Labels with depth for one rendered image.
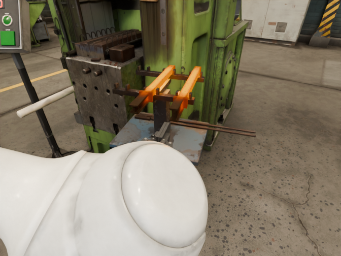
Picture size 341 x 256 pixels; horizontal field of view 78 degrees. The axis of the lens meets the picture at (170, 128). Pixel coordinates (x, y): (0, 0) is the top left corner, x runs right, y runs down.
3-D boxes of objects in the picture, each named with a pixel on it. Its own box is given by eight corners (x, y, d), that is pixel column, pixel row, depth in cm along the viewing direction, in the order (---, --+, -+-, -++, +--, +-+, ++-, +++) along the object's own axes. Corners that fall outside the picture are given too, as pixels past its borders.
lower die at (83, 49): (104, 60, 112) (101, 43, 107) (77, 55, 119) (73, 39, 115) (145, 43, 143) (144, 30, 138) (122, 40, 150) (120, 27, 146)
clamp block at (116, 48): (123, 63, 108) (121, 50, 104) (109, 61, 111) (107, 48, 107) (136, 57, 117) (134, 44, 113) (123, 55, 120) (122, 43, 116)
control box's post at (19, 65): (58, 160, 180) (0, 20, 119) (55, 159, 181) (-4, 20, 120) (61, 157, 183) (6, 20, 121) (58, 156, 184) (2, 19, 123)
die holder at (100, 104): (129, 139, 128) (119, 67, 103) (83, 124, 142) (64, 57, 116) (170, 101, 169) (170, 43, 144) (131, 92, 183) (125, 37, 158)
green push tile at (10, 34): (14, 45, 113) (13, 30, 113) (0, 44, 114) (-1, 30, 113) (17, 46, 115) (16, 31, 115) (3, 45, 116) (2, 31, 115)
